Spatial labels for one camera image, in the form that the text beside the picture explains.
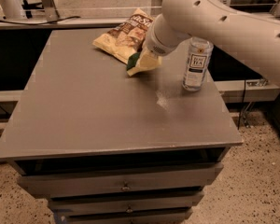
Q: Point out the top grey drawer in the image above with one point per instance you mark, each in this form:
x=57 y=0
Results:
x=118 y=181

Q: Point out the grey drawer cabinet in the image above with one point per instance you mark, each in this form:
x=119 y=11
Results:
x=81 y=112

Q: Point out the brown chip bag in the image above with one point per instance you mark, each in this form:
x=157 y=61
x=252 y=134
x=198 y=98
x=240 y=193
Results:
x=127 y=38

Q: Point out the white pipe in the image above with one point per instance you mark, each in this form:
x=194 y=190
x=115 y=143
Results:
x=12 y=9

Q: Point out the green and yellow sponge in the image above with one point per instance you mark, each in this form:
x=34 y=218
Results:
x=134 y=60

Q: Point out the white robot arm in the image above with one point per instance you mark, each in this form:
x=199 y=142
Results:
x=250 y=39

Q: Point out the middle grey drawer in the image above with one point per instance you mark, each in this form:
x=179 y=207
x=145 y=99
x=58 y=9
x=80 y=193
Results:
x=127 y=203

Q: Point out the grey drawer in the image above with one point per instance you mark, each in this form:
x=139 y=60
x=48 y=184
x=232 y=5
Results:
x=127 y=203
x=118 y=181
x=140 y=217

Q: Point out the clear plastic water bottle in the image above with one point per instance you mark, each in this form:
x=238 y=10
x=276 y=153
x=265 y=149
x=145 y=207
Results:
x=199 y=55

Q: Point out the metal bracket post left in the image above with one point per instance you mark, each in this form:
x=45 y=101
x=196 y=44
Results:
x=50 y=10

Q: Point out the bottom grey drawer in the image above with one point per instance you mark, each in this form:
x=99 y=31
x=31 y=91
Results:
x=140 y=217

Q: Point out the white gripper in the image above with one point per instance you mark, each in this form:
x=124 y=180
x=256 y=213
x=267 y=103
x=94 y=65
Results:
x=155 y=44

